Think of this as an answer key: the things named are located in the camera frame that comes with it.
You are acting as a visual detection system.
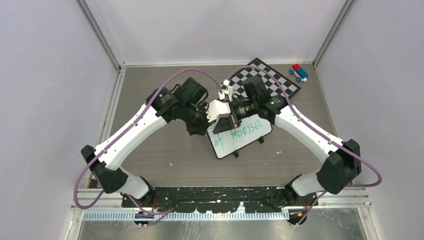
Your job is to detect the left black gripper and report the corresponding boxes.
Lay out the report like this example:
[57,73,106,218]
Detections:
[181,102,218,137]

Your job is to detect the small whiteboard with stand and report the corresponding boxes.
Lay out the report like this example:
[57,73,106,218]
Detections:
[207,115,273,159]

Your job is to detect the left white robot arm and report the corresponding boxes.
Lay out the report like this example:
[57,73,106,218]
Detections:
[81,77,209,207]

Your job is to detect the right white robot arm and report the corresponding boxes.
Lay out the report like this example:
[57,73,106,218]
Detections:
[206,75,362,205]

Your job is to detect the black white checkerboard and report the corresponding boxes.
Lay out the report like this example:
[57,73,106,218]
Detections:
[228,57,302,100]

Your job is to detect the red blue toy car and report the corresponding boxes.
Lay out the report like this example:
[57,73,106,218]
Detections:
[289,63,309,83]

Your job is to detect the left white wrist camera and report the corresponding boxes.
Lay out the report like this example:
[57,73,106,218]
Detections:
[206,99,231,123]

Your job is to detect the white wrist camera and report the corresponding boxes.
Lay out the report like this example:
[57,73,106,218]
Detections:
[218,79,234,102]
[206,99,231,123]

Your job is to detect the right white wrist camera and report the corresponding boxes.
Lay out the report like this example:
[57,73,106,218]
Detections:
[218,79,234,102]

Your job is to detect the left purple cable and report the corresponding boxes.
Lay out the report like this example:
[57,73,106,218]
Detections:
[72,68,223,227]

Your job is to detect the purple cable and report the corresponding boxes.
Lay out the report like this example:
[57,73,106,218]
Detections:
[227,64,383,228]
[72,68,223,227]

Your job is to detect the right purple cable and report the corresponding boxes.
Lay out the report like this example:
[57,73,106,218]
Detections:
[227,64,383,228]

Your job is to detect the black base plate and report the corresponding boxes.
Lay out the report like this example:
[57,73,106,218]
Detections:
[121,186,317,214]

